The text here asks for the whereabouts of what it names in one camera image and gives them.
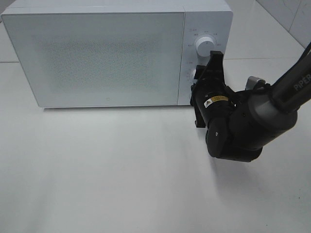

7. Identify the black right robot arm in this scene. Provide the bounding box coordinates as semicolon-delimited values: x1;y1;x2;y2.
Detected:
190;47;311;162

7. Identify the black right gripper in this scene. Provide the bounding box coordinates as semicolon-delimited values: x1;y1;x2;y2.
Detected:
190;50;234;128

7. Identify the white microwave oven body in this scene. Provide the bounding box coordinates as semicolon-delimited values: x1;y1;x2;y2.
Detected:
1;0;233;108

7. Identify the white round knob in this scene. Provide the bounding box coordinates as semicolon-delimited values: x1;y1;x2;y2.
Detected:
195;35;216;57
190;69;197;83

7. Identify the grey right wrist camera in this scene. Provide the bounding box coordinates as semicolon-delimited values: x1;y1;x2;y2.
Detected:
245;76;266;90

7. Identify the white microwave door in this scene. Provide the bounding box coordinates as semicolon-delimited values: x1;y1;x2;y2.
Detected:
3;13;184;108

